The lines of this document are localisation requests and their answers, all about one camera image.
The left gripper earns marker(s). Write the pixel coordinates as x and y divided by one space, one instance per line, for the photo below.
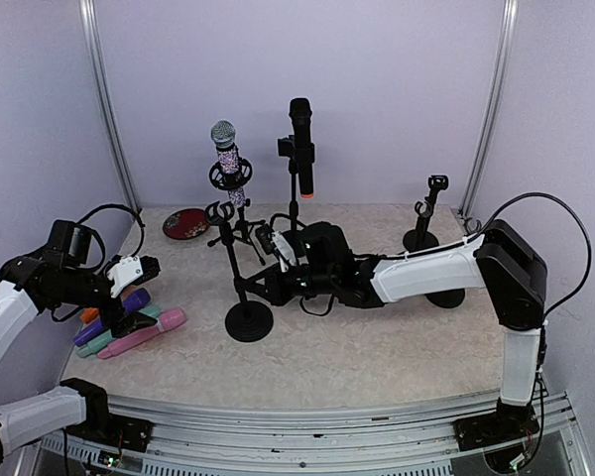
126 323

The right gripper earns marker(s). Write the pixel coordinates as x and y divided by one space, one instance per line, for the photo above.
273 292

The purple microphone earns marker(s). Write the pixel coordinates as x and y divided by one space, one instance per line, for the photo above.
133 302

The teal microphone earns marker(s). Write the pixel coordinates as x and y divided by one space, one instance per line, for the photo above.
100 342

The orange microphone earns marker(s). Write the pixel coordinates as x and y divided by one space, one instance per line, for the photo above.
89 315

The pink microphone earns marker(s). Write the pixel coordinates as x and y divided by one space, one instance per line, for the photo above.
167 321

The black tripod mic stand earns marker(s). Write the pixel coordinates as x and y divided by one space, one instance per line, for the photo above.
240 228

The silver rhinestone microphone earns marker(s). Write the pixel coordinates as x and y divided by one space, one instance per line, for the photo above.
229 167

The black tall microphone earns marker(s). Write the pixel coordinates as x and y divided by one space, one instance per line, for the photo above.
300 114

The black round-base stand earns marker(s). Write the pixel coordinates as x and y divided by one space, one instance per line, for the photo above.
436 184

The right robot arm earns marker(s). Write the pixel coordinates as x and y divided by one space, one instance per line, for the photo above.
495 258

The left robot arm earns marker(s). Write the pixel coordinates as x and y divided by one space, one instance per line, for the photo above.
43 281

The dark red floral plate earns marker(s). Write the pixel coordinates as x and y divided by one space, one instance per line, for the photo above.
185 224

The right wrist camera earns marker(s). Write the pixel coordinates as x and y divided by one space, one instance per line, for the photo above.
274 243

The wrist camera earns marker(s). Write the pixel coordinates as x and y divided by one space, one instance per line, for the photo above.
131 271
274 243

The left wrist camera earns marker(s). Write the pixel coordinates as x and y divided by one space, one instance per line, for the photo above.
131 271

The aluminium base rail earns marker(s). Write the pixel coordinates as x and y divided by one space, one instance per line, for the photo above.
414 439

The left metal frame post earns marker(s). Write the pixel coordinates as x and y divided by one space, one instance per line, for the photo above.
89 23

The metal frame post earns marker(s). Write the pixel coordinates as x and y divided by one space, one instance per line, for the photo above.
493 106
89 23

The right metal frame post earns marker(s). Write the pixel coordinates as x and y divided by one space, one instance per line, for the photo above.
493 106

